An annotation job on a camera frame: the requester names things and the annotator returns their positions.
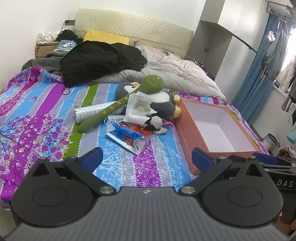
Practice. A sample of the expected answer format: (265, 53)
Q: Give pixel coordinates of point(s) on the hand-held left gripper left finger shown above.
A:
(92, 158)

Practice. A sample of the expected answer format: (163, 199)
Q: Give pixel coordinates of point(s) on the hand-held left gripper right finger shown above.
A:
(200, 160)

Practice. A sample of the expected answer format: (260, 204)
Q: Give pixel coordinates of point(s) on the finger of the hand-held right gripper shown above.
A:
(268, 158)

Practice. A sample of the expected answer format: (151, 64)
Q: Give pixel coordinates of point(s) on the orange cardboard box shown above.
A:
(196, 139)

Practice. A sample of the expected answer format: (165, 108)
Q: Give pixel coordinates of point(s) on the blue snack packet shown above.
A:
(126, 136)

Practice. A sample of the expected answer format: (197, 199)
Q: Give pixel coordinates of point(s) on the pink tasselled small packet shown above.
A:
(167, 123)

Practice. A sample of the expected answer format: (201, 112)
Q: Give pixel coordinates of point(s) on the red foil packet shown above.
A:
(140, 127)

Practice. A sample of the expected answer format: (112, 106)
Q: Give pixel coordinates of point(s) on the white trash can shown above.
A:
(271, 142)

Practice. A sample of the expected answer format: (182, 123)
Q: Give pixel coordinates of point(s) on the white tube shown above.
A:
(92, 112)

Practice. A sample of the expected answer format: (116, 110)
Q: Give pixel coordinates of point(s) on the striped hanging garment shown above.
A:
(288, 103)

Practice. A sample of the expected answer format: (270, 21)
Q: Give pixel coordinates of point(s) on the small panda plush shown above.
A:
(155, 121)

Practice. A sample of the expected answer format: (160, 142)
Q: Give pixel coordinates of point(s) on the grey penguin plush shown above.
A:
(161, 105)

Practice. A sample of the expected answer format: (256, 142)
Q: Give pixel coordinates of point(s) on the green plush massage stick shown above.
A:
(129, 98)

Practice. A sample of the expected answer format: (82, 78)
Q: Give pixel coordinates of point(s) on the floral striped bed sheet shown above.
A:
(34, 111)

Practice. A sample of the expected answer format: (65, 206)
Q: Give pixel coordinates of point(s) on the blue curtain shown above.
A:
(252, 81)

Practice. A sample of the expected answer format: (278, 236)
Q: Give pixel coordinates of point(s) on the white hanging garment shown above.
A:
(289, 74)

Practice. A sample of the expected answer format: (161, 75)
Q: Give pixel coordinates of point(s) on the light grey duvet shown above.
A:
(175, 71)

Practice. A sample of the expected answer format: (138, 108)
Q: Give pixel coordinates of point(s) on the row of small bottles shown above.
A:
(198, 63)

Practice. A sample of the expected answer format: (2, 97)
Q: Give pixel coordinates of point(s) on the black garment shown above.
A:
(97, 60)

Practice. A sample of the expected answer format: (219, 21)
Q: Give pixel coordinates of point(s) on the grey hanging garment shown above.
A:
(276, 53)

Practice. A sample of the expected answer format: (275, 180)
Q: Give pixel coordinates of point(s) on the dark grey blanket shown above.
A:
(46, 62)

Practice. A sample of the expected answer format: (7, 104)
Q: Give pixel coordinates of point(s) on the pink pillow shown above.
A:
(159, 52)

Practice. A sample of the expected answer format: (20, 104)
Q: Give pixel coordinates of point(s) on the grey wardrobe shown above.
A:
(215, 39)

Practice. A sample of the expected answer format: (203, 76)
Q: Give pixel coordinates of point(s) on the yellow pillow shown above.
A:
(104, 37)

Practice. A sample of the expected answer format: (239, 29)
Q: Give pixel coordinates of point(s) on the black cloth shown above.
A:
(69, 36)

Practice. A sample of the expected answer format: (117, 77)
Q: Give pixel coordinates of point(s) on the white crumpled cloth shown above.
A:
(47, 37)

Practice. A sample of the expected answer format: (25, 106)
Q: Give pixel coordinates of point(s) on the cream quilted headboard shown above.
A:
(138, 25)

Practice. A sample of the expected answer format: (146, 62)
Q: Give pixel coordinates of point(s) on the metal clothes rack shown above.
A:
(281, 5)

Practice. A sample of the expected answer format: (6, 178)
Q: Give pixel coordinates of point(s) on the black wall socket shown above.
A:
(70, 22)

